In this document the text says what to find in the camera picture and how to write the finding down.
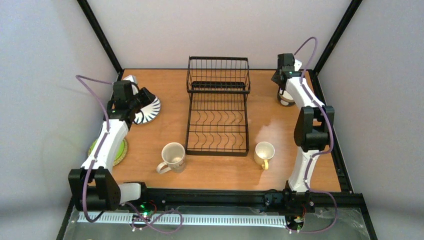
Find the white bowl dark outside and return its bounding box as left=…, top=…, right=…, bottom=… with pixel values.
left=277, top=87, right=295, bottom=107

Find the white mug coral pattern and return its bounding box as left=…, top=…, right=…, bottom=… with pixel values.
left=156, top=142, right=186, bottom=174

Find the yellow mug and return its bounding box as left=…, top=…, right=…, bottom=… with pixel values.
left=253, top=141, right=275, bottom=170

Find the black wire dish rack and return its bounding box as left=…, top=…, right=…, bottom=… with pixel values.
left=185, top=56, right=251, bottom=157

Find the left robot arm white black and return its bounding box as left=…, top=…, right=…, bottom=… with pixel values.
left=68, top=75, right=159, bottom=212

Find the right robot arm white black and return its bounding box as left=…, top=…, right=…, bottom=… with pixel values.
left=271, top=53, right=335, bottom=203

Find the white blue striped plate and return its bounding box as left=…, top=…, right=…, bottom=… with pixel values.
left=133, top=96, right=161, bottom=125

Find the green plate woven rim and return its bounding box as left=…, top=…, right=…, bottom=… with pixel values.
left=87, top=138, right=128, bottom=167

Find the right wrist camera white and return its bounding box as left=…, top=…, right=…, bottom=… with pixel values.
left=294, top=59, right=303, bottom=72

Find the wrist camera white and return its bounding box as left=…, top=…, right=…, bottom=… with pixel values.
left=294, top=59, right=303, bottom=72
left=122, top=75, right=138, bottom=85

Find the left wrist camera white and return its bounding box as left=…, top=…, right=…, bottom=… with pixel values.
left=122, top=75, right=138, bottom=85

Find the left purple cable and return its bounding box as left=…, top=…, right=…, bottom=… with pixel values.
left=75, top=74, right=184, bottom=235

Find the purple cable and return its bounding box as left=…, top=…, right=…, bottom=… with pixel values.
left=284, top=36, right=339, bottom=235
left=75, top=74, right=184, bottom=235

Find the black corner frame post left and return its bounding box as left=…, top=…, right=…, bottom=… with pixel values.
left=77, top=0, right=123, bottom=74

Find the black corner frame post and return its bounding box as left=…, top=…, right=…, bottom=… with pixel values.
left=77, top=0, right=123, bottom=74
left=313, top=0, right=363, bottom=75

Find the black corner frame post right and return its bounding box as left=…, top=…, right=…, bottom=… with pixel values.
left=313, top=0, right=363, bottom=75

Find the black front frame rail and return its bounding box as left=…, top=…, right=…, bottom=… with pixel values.
left=71, top=188, right=365, bottom=213

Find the white slotted cable duct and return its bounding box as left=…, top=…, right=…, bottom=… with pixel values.
left=96, top=212, right=287, bottom=228

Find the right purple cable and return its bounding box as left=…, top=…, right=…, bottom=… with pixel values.
left=284, top=36, right=339, bottom=235

